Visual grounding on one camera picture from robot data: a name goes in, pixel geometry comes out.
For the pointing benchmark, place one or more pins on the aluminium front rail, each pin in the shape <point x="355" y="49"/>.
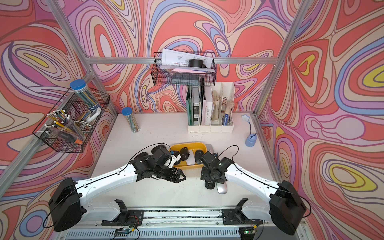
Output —
<point x="184" y="224"/>

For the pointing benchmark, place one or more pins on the white papers in basket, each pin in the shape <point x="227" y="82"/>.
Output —
<point x="178" y="62"/>

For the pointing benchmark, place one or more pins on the black slim mouse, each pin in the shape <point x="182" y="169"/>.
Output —
<point x="184" y="153"/>

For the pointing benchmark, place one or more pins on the yellow storage box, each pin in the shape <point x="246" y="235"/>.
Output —
<point x="193" y="146"/>

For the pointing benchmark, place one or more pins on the white book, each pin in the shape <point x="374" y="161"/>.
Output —
<point x="207" y="106"/>

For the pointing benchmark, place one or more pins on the black wire side basket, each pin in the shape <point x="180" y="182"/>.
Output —
<point x="86" y="119"/>

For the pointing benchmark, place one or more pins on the white mouse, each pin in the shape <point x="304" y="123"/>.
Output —
<point x="190" y="161"/>

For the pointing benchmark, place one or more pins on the silver mouse front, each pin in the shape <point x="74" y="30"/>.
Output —
<point x="222" y="188"/>

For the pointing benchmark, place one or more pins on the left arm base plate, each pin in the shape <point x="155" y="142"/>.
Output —
<point x="126" y="217"/>

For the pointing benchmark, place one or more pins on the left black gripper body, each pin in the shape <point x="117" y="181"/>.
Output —
<point x="164" y="172"/>

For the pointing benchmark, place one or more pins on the black flower sticker mouse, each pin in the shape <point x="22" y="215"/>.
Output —
<point x="198" y="155"/>

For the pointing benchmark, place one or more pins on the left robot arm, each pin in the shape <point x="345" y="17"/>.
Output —
<point x="67" y="205"/>

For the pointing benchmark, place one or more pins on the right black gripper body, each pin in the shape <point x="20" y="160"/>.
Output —
<point x="207" y="173"/>

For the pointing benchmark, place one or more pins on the black wire wall basket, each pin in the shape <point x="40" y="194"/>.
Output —
<point x="162" y="77"/>

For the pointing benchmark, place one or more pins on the blue lid tube on table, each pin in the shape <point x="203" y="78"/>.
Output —
<point x="128" y="113"/>

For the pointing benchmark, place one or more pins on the blue lid tube in basket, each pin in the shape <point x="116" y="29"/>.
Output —
<point x="84" y="93"/>

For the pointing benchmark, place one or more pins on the black tape roll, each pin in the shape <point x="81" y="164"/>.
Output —
<point x="196" y="63"/>

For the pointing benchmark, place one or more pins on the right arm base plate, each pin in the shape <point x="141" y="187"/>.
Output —
<point x="240" y="216"/>

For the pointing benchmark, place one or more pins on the silver mouse beside tray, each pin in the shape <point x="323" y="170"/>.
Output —
<point x="210" y="148"/>

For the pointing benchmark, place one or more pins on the white file organizer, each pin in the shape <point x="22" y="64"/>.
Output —
<point x="223" y="103"/>

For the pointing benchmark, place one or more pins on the green binder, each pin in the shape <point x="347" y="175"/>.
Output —
<point x="189" y="102"/>

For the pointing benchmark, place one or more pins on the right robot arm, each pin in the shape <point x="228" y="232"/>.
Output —
<point x="285" y="206"/>

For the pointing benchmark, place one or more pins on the black Lecoo mouse front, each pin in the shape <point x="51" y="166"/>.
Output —
<point x="176" y="153"/>

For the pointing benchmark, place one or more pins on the clear pen cup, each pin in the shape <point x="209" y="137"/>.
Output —
<point x="64" y="127"/>

